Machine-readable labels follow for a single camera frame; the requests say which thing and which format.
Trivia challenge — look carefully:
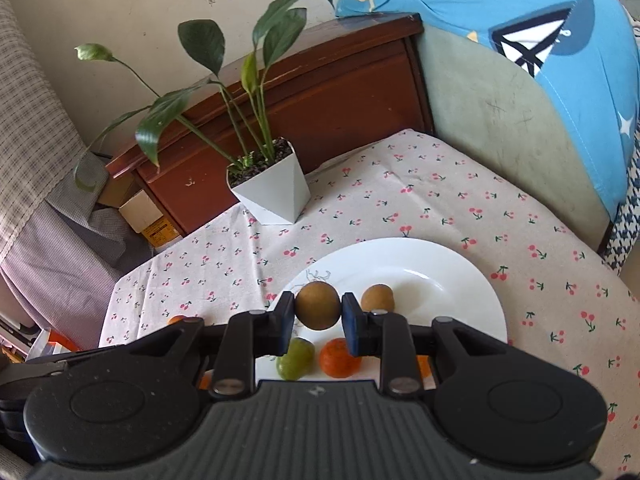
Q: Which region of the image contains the cherry print tablecloth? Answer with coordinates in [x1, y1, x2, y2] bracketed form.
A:
[98, 128, 640, 476]

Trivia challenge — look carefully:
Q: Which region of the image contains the clear plastic bin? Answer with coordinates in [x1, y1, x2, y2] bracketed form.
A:
[0, 305, 81, 366]

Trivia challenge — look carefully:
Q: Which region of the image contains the open cardboard box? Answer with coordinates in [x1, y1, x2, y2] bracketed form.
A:
[97, 175, 183, 253]

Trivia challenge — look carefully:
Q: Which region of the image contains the white faceted plant pot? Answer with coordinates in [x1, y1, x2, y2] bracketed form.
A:
[226, 137, 311, 226]

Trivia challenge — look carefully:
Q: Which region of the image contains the green leafy plant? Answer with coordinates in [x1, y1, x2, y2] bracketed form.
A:
[74, 0, 335, 193]

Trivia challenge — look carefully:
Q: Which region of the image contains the blue printed blanket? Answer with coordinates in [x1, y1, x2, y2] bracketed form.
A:
[335, 0, 640, 218]

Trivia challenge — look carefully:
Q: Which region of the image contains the orange item in bin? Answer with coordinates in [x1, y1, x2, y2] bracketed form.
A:
[47, 332, 81, 352]

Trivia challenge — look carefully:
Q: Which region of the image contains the white plate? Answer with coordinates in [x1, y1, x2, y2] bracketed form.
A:
[255, 237, 509, 383]

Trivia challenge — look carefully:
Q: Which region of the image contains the houndstooth cloth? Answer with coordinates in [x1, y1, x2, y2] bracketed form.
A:
[602, 160, 640, 276]

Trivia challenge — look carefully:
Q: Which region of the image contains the lilac checked cloth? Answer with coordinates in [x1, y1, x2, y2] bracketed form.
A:
[0, 155, 156, 351]

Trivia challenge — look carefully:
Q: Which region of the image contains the dark wooden cabinet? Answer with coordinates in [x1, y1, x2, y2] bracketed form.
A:
[105, 12, 435, 238]

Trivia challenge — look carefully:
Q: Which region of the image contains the brown kiwi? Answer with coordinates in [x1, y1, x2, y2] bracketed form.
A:
[295, 281, 344, 331]
[361, 284, 396, 313]

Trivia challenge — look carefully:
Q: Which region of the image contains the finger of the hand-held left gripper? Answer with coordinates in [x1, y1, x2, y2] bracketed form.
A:
[0, 357, 68, 387]

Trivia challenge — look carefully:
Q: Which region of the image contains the beige plaid curtain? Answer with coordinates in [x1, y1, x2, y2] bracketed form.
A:
[0, 0, 86, 261]

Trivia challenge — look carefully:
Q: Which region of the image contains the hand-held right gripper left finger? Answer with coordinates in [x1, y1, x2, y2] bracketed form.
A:
[125, 291, 296, 398]

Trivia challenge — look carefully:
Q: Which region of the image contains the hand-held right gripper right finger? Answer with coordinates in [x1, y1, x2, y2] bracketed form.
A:
[341, 292, 551, 396]

